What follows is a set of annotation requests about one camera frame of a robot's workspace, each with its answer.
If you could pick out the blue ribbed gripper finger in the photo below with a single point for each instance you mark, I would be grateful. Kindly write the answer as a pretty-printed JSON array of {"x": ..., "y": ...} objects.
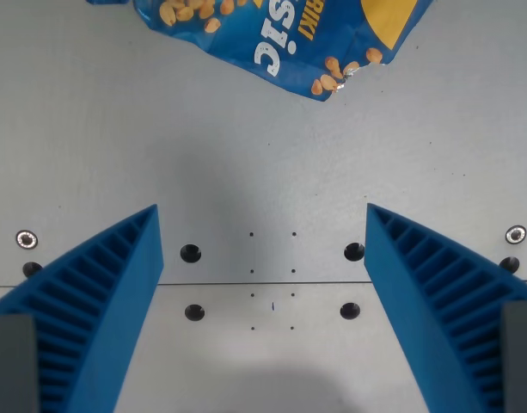
[
  {"x": 108, "y": 301},
  {"x": 418, "y": 301}
]

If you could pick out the blue peanut snack bag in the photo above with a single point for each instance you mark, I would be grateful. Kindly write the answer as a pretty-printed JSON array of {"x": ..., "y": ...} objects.
[{"x": 284, "y": 38}]

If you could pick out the silver table screw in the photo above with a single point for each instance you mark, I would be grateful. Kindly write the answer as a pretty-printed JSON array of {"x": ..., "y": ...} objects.
[
  {"x": 26, "y": 239},
  {"x": 516, "y": 235}
]

